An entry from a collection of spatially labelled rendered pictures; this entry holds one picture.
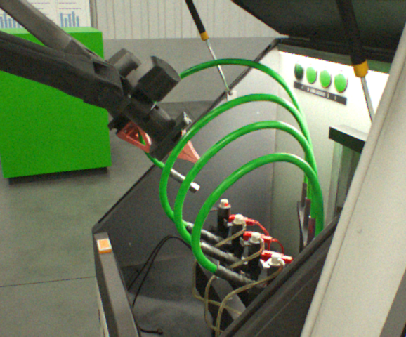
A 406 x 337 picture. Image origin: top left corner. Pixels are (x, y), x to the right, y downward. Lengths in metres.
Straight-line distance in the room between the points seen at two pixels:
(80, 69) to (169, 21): 6.59
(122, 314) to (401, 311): 0.58
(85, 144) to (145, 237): 3.03
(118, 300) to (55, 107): 3.30
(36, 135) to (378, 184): 3.82
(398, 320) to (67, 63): 0.63
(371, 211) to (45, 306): 2.27
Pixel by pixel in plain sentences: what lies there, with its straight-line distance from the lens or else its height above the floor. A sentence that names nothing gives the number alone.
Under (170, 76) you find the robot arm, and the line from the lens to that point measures 0.86.
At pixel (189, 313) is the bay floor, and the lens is 1.18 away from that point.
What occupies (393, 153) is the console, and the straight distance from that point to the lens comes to 0.61.
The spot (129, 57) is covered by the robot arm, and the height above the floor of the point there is 1.43.
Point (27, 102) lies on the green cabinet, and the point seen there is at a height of 0.74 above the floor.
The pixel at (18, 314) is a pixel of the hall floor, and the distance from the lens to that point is 2.70.
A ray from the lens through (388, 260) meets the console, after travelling 0.61.
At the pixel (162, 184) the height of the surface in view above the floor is 1.23.
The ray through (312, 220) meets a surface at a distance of 0.90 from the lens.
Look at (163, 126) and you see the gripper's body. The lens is 0.89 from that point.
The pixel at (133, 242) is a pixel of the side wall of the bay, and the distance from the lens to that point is 1.33.
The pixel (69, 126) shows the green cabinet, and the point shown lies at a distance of 4.25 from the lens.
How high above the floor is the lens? 1.55
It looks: 20 degrees down
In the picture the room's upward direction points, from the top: straight up
